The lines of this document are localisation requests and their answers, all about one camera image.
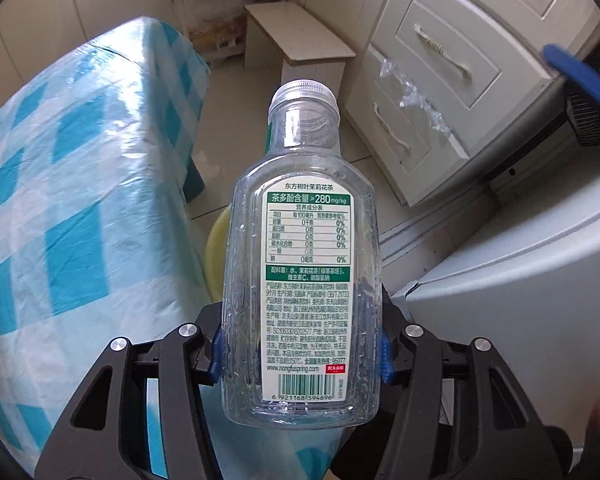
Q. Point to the clear plastic wrap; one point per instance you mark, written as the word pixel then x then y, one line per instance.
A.
pixel 410 92

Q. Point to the clear plastic bottle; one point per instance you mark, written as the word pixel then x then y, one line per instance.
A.
pixel 305 260

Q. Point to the yellow plastic basin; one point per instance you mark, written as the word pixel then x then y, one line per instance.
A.
pixel 216 260

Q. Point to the blue checkered tablecloth table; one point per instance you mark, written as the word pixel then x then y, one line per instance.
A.
pixel 80 185

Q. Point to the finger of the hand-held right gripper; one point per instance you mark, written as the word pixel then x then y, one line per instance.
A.
pixel 570 67

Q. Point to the white wooden stool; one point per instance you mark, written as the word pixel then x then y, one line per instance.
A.
pixel 300 30

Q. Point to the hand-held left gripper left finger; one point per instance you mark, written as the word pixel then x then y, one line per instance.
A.
pixel 216 355

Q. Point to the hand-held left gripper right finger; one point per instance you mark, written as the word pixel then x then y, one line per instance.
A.
pixel 386 360

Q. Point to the clear plastic bag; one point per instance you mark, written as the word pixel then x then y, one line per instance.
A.
pixel 220 20

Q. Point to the white drawer cabinet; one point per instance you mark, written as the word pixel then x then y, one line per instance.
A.
pixel 480 20

